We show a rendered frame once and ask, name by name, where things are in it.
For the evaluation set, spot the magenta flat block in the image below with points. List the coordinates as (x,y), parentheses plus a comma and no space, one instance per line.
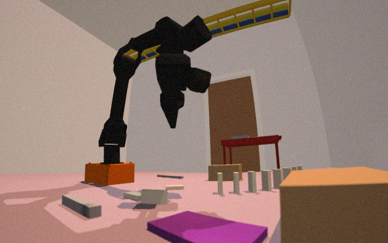
(191,227)

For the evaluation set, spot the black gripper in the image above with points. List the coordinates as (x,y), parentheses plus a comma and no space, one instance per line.
(172,71)

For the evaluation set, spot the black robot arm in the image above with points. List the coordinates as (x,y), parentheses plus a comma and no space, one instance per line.
(171,37)

